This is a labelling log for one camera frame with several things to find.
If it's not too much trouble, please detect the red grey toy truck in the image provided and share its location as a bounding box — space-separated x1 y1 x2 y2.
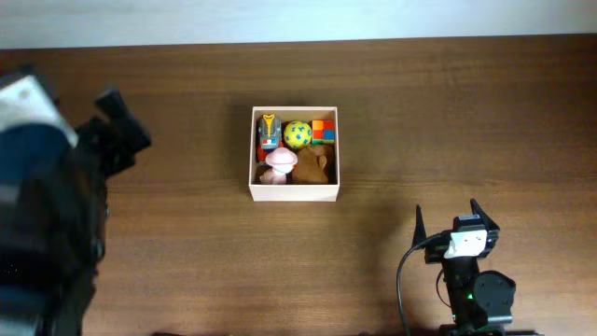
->
256 114 284 163

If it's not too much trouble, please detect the white cardboard box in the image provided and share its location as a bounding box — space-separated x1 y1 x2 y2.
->
248 106 340 202

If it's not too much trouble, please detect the white pink toy duck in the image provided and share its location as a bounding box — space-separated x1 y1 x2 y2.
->
259 147 298 185

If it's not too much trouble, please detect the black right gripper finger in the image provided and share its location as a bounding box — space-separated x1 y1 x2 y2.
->
411 204 427 247
470 199 500 232

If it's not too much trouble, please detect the brown plush toy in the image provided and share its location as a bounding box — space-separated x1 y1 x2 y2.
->
292 145 335 185

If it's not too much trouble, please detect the multicolour puzzle cube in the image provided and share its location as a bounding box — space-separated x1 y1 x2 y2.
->
312 119 336 145

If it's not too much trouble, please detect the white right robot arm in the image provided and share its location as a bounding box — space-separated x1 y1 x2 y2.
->
412 199 516 336

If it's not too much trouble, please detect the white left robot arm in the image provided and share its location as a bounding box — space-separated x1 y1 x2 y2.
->
1 67 151 336

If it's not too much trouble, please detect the yellow ball with dots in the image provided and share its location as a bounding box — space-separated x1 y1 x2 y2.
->
284 120 312 149

